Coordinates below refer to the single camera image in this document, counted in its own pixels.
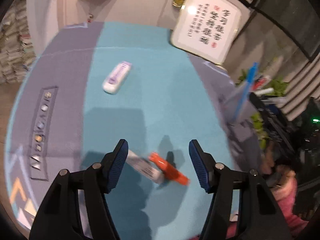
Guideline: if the frosted translucent plastic cup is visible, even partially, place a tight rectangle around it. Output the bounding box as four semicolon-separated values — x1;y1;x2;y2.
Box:
217;75;257;142

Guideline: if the blue pen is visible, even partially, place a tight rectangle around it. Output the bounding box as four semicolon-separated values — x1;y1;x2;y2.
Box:
232;62;259;121

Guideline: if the green white pen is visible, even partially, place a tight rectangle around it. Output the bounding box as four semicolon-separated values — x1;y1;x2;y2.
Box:
254;87;274;96

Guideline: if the pink sleeved forearm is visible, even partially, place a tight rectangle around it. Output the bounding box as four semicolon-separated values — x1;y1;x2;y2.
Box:
226;171;309;238

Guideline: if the green potted plant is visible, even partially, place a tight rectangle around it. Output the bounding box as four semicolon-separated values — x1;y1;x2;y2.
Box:
238;78;293;154

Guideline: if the grey white eraser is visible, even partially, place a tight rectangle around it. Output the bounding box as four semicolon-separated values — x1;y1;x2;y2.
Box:
126;150;164;185

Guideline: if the orange small cutter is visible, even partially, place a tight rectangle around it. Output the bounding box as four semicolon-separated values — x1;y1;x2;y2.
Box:
149;152;190;186

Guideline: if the blue and grey desk mat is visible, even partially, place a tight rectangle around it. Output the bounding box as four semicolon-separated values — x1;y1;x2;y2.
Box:
4;22;234;239

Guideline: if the white purple correction tape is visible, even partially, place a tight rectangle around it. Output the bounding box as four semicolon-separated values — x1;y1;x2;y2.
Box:
102;61;132;94

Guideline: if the framed calligraphy sign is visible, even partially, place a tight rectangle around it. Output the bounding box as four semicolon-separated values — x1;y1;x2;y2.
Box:
170;0;241;65

